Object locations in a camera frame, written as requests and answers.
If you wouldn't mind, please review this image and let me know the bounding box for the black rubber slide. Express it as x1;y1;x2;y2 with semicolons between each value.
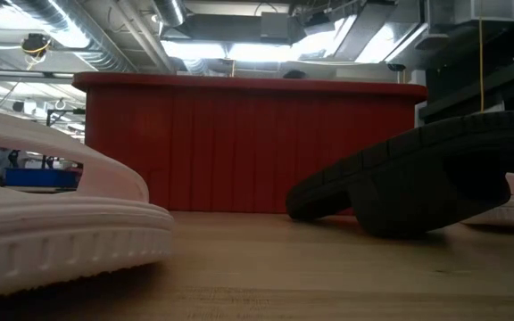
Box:
285;110;514;240

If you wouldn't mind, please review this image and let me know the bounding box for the red plastic bin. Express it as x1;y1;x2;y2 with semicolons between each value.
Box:
71;71;429;215

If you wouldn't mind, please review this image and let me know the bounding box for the blue storage bin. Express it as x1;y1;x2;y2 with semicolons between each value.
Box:
4;167;83;189

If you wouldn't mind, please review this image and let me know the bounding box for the black equipment rack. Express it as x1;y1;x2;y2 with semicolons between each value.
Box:
419;42;514;125

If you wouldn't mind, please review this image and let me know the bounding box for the rectangular metal air duct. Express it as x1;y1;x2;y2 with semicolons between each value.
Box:
331;0;514;64

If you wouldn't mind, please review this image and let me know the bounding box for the silver spiral air duct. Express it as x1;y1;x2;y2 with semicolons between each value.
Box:
2;0;134;74

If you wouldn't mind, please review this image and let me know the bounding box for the black ceiling cord reel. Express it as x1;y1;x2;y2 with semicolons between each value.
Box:
21;32;53;58

